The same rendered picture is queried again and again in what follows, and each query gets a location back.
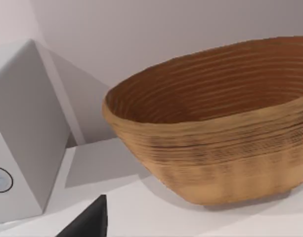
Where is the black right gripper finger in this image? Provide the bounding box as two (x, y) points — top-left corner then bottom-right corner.
(54, 194), (109, 237)

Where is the pale microwave oven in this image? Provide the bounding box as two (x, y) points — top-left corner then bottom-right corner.
(0, 39), (71, 222)

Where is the brown woven basket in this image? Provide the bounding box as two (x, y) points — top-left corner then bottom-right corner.
(101, 36), (303, 205)

